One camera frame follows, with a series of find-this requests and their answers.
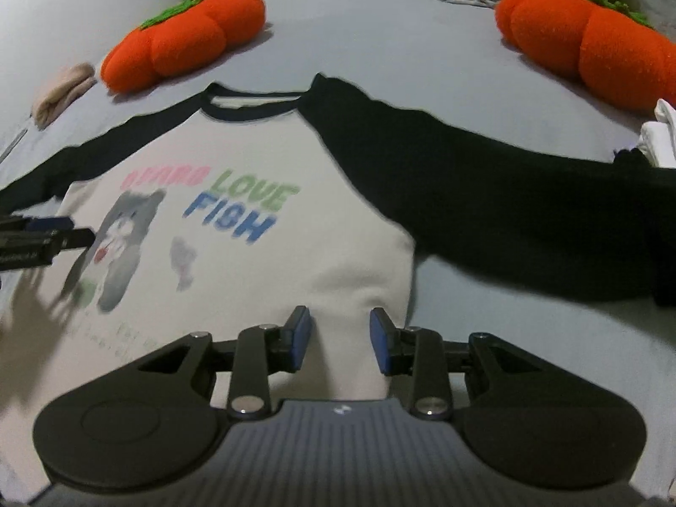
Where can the folded white clothes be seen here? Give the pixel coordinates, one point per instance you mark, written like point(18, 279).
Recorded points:
point(660, 137)

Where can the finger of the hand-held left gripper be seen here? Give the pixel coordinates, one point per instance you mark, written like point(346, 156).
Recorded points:
point(47, 223)
point(63, 240)

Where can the orange pumpkin cushion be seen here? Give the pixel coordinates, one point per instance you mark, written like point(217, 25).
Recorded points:
point(607, 47)
point(179, 37)

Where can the folded pink cloth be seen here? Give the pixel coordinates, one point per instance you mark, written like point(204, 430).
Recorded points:
point(61, 90)

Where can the cream shirt with black sleeves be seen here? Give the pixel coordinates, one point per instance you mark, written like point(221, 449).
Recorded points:
point(343, 248)

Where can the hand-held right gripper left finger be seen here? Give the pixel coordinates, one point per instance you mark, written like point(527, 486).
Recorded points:
point(302, 335)

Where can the thin grey stick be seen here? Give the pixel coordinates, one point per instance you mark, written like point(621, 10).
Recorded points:
point(13, 146)

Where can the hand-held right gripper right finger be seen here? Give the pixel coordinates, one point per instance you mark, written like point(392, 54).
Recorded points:
point(379, 338)

